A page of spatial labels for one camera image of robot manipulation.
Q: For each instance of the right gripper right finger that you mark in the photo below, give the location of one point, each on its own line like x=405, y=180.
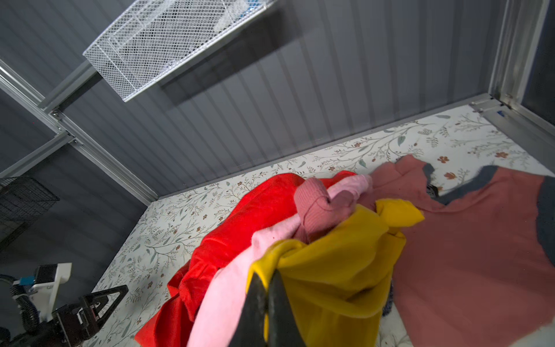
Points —
x=283, y=330

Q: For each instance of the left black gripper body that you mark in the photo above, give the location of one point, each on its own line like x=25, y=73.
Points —
x=71, y=325

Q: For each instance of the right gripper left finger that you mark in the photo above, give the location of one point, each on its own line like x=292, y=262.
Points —
x=250, y=328

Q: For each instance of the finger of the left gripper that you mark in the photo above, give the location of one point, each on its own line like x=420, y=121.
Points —
x=108, y=297

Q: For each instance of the yellow cloth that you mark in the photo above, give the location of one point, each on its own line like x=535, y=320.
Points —
x=338, y=284

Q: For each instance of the light pink cloth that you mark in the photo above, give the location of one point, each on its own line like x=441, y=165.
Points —
x=316, y=211

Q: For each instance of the blue checkered cloth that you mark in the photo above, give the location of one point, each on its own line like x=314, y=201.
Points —
x=387, y=308

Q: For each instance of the red cloth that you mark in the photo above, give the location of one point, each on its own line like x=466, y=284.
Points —
x=273, y=199

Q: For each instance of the dusty rose grey-trimmed cloth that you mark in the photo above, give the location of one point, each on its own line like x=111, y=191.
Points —
x=479, y=269

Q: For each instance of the floral table mat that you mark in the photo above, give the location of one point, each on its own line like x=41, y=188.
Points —
x=456, y=142

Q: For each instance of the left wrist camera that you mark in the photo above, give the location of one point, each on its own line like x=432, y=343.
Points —
x=37, y=294

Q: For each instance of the black wire basket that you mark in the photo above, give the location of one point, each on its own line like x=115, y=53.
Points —
x=23, y=201

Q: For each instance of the white wire mesh basket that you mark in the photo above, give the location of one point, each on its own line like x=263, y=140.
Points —
x=151, y=40

